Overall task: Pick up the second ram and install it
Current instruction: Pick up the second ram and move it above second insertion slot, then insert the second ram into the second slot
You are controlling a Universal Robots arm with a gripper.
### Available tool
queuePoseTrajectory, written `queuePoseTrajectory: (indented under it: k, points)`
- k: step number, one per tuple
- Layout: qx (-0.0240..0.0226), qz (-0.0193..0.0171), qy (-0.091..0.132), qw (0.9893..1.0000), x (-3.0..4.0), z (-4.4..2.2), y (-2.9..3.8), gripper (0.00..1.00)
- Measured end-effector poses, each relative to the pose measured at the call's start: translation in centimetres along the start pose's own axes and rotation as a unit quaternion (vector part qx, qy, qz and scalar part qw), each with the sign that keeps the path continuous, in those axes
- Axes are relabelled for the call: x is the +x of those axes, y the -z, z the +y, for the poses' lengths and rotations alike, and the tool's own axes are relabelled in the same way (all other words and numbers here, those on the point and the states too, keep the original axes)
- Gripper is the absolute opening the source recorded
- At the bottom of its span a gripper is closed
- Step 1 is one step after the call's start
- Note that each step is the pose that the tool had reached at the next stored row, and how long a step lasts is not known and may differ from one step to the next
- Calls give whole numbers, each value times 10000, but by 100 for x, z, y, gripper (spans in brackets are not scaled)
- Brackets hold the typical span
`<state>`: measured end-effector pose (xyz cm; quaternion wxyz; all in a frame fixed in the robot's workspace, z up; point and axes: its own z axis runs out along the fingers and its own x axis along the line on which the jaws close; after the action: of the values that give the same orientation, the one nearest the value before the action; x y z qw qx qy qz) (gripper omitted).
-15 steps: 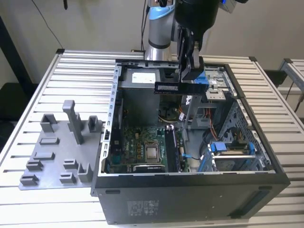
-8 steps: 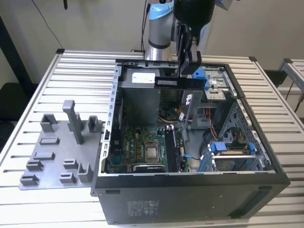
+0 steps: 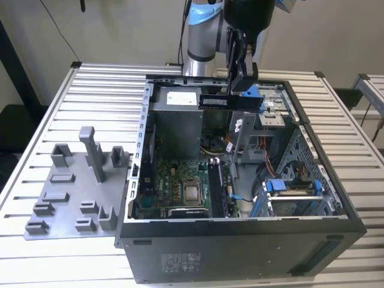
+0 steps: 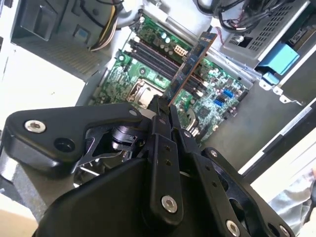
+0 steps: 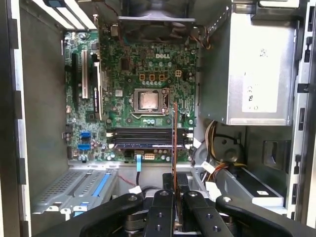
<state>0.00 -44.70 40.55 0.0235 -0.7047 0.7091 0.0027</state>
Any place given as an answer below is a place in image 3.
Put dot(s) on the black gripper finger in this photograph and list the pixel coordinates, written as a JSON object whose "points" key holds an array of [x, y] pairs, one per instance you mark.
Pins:
{"points": [[249, 76], [234, 60]]}

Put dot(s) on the black RAM stick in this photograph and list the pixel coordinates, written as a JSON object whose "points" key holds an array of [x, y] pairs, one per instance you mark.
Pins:
{"points": [[216, 102]]}

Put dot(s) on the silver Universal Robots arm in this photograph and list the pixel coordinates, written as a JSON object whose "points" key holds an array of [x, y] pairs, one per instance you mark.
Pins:
{"points": [[201, 39]]}

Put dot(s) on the blue drive latch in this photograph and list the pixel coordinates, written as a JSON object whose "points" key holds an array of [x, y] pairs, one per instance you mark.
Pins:
{"points": [[252, 92]]}

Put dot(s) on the silver drive cage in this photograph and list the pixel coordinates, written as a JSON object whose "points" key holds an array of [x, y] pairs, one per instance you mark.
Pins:
{"points": [[270, 120]]}

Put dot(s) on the grey power supply unit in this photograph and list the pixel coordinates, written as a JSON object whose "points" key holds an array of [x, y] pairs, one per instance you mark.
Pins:
{"points": [[177, 132]]}

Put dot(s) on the black box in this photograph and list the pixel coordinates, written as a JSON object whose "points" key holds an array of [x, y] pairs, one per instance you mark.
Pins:
{"points": [[348, 97]]}

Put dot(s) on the hard disk in blue carrier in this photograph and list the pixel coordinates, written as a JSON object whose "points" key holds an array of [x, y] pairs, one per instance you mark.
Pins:
{"points": [[277, 184]]}

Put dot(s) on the grey metal side table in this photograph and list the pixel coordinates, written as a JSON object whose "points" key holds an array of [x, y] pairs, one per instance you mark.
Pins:
{"points": [[372, 87]]}

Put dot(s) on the silver CPU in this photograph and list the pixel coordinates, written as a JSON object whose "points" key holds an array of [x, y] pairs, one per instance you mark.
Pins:
{"points": [[192, 194]]}

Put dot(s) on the green motherboard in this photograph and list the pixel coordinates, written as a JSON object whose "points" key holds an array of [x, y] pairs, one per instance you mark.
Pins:
{"points": [[168, 180]]}

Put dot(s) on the black graphics card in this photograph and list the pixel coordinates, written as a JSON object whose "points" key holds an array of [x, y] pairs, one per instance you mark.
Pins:
{"points": [[189, 213]]}

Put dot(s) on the black hanging tool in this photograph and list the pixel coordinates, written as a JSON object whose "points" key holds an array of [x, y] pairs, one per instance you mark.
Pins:
{"points": [[82, 6]]}

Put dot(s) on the black open PC case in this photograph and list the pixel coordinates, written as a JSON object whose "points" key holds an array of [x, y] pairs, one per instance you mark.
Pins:
{"points": [[210, 255]]}

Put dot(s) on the grey parts rack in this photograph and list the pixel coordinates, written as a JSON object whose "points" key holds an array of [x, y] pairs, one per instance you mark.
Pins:
{"points": [[78, 192]]}

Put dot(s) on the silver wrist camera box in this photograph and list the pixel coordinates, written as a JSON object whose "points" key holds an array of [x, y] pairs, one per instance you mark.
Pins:
{"points": [[288, 4]]}

